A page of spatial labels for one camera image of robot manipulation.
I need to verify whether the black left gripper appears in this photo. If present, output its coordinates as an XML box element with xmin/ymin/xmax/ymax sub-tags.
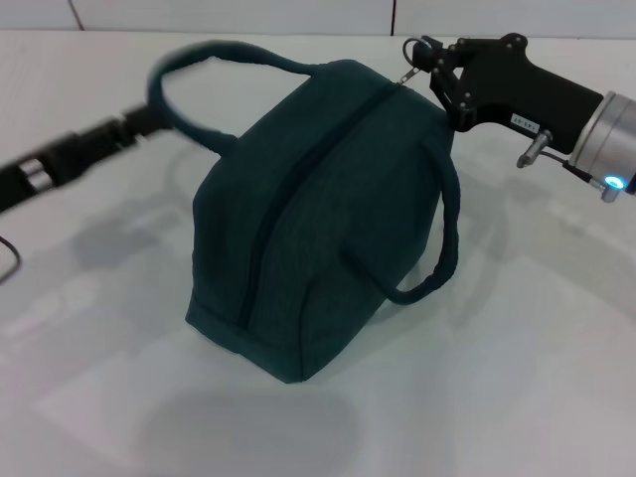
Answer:
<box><xmin>0</xmin><ymin>101</ymin><xmax>163</xmax><ymax>216</ymax></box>

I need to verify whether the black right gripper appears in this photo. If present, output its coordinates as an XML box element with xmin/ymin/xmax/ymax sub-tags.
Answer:
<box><xmin>411</xmin><ymin>32</ymin><xmax>605</xmax><ymax>156</ymax></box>

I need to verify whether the thin dark left gripper cable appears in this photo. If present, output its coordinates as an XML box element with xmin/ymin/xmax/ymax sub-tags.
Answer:
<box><xmin>0</xmin><ymin>237</ymin><xmax>22</xmax><ymax>285</ymax></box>

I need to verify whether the thin grey right gripper cable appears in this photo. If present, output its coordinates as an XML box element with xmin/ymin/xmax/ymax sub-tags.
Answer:
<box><xmin>515</xmin><ymin>129</ymin><xmax>628</xmax><ymax>204</ymax></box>

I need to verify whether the dark teal insulated lunch bag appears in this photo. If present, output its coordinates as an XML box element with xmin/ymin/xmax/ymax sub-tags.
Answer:
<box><xmin>147</xmin><ymin>39</ymin><xmax>461</xmax><ymax>386</ymax></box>

